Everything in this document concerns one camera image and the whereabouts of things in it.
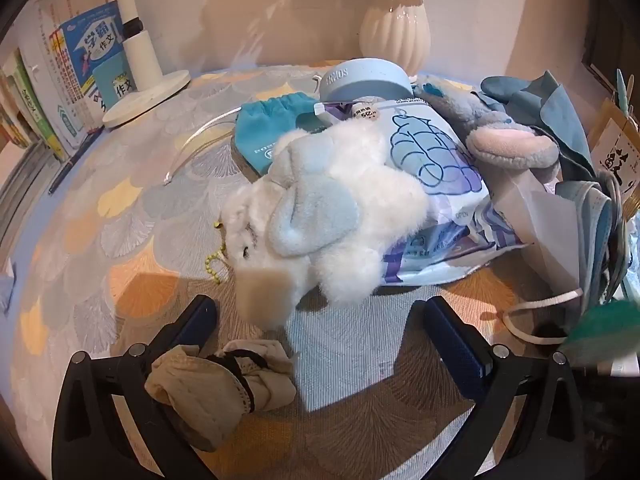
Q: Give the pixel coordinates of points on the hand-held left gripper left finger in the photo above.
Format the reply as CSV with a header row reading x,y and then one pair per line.
x,y
200,320

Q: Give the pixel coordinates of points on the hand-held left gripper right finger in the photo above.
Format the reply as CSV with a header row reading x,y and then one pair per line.
x,y
450,345

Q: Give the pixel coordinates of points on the beige sock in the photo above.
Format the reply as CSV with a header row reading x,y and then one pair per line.
x,y
200,395

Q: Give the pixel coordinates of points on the white plush toy blue ears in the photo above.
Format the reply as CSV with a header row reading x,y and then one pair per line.
x,y
350,200

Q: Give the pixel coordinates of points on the white purple printed plastic packet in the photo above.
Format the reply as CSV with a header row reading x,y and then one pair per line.
x,y
435,150

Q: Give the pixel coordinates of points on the grey pink plush toy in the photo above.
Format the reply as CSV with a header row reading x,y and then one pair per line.
x,y
500,145

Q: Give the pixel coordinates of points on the scallop pattern tablecloth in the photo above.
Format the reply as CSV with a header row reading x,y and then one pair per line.
x,y
150,260

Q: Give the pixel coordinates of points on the green fuzzy cloth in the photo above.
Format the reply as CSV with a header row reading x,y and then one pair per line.
x,y
605,330

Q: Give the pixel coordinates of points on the blue face mask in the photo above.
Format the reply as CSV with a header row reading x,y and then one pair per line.
x,y
595,240

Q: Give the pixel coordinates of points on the black pen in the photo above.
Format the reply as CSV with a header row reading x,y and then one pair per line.
x,y
75,162

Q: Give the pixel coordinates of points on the blue cloth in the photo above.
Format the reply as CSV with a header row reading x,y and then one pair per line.
x,y
550,110

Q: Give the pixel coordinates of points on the row of books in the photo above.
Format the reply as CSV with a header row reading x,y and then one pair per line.
x,y
30,110

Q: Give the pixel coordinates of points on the light blue round case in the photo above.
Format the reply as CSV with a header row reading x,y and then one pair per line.
x,y
365,82

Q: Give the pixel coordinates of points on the books and leaflets stand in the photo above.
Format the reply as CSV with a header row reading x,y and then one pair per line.
x,y
90,60

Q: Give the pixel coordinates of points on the teal pen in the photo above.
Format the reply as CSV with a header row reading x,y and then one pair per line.
x,y
624,90

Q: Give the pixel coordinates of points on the white ribbed vase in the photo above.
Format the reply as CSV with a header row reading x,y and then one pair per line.
x,y
395,35

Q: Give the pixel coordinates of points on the dark wooden cabinet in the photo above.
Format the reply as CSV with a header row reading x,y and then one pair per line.
x,y
610,35

